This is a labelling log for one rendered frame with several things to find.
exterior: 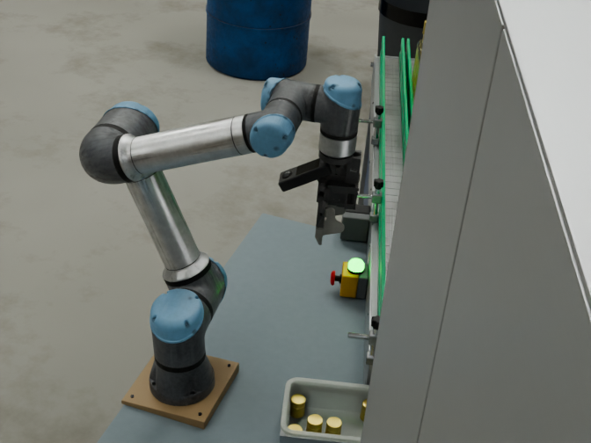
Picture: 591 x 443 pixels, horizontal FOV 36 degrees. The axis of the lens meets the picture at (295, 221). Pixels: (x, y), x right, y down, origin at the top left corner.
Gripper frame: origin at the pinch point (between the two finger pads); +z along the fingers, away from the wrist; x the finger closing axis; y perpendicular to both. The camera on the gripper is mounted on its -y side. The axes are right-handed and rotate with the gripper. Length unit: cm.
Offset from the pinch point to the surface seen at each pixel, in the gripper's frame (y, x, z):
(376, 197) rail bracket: 15, 53, 22
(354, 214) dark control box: 10, 63, 35
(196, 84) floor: -79, 316, 118
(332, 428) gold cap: 7.6, -20.7, 36.9
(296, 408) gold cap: -0.6, -14.7, 38.0
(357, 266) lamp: 11.3, 35.0, 33.2
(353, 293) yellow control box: 11, 33, 41
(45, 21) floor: -189, 388, 118
